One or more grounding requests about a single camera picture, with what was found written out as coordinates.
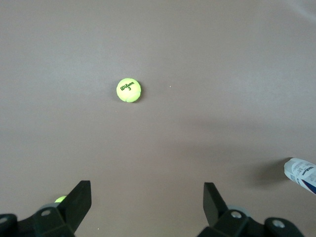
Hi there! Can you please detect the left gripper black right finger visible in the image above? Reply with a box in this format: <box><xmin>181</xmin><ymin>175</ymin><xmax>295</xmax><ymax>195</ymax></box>
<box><xmin>197</xmin><ymin>182</ymin><xmax>304</xmax><ymax>237</ymax></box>

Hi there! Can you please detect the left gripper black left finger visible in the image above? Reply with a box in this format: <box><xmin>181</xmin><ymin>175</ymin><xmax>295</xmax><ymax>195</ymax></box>
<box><xmin>0</xmin><ymin>180</ymin><xmax>92</xmax><ymax>237</ymax></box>

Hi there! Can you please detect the white blue tennis ball can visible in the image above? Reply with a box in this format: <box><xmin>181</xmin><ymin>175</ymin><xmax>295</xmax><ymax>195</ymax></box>
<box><xmin>283</xmin><ymin>157</ymin><xmax>316</xmax><ymax>196</ymax></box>

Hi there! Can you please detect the brown table mat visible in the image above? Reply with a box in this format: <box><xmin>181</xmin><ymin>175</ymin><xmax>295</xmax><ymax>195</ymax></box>
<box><xmin>0</xmin><ymin>0</ymin><xmax>316</xmax><ymax>237</ymax></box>

